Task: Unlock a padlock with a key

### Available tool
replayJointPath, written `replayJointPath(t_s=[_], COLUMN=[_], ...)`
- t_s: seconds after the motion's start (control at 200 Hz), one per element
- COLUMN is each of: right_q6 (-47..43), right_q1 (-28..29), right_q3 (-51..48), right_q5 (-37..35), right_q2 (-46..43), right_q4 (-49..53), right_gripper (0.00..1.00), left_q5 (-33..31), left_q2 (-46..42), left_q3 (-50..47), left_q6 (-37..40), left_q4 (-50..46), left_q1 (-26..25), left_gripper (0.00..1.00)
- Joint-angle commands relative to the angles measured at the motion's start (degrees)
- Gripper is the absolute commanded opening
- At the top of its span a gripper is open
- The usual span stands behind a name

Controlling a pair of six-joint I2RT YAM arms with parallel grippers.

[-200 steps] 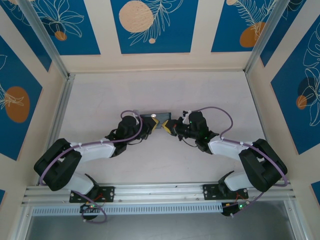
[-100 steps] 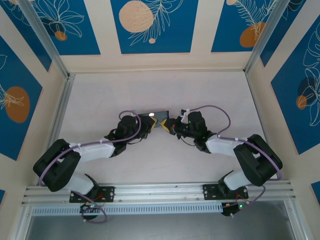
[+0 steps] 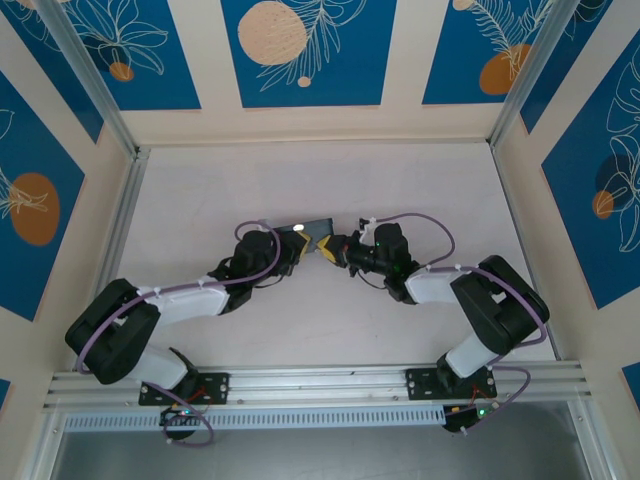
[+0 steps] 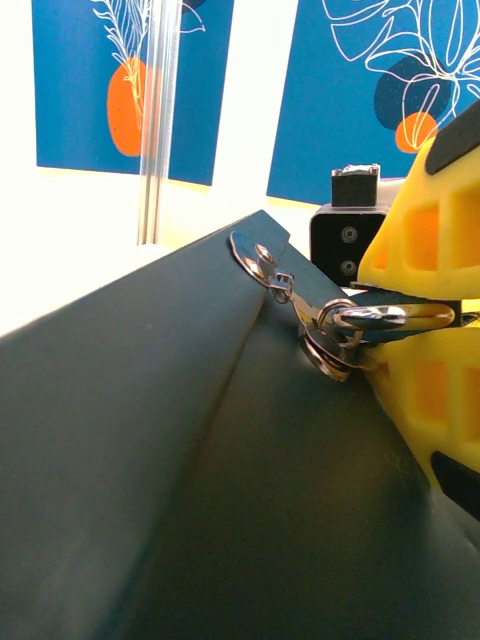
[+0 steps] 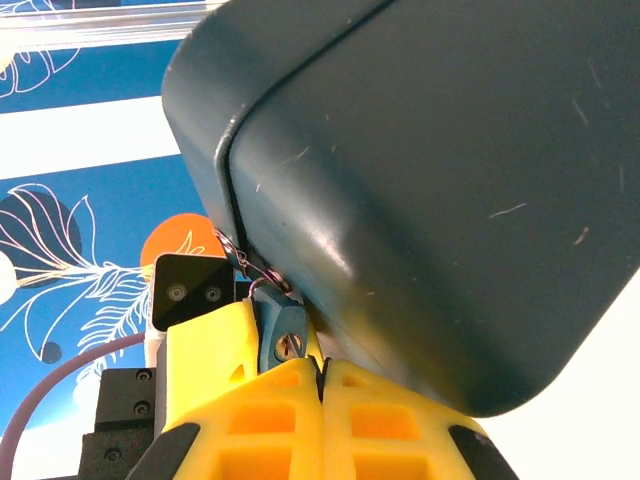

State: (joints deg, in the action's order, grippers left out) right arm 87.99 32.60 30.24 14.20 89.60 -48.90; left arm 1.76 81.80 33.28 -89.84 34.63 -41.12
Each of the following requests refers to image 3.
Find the blue patterned box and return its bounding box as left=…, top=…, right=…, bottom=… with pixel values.
left=271, top=215, right=336, bottom=254

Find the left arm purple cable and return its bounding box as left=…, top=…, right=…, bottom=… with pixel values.
left=75, top=219, right=287, bottom=447

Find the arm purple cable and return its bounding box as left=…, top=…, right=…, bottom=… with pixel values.
left=75, top=219, right=287, bottom=447
left=374, top=211, right=549, bottom=437

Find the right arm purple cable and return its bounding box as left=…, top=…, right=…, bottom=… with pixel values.
left=374, top=211, right=549, bottom=437

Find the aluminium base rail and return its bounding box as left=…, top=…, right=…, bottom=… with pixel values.
left=42, top=358, right=595, bottom=410

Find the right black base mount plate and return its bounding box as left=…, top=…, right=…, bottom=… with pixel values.
left=405, top=366, right=499, bottom=402

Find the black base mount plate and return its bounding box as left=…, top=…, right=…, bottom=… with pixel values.
left=405, top=366, right=499, bottom=402
left=138, top=371, right=232, bottom=407

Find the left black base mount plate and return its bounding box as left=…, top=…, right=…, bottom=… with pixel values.
left=138, top=371, right=232, bottom=407

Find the aluminium table side rail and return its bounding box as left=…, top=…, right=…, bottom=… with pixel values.
left=489, top=143, right=562, bottom=362
left=73, top=146, right=152, bottom=372

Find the grey slotted cable duct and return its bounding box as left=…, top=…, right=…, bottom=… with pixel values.
left=63, top=403, right=447, bottom=432

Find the blue floral wall panel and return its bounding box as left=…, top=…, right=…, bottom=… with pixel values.
left=421, top=0, right=557, bottom=107
left=519, top=0, right=617, bottom=136
left=0, top=68, right=87, bottom=323
left=220, top=0, right=399, bottom=110
left=49, top=0, right=203, bottom=113
left=0, top=0, right=106, bottom=146
left=541, top=43, right=640, bottom=312

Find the aluminium frame post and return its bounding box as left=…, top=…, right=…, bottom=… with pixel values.
left=33, top=0, right=140, bottom=157
left=488, top=0, right=615, bottom=147

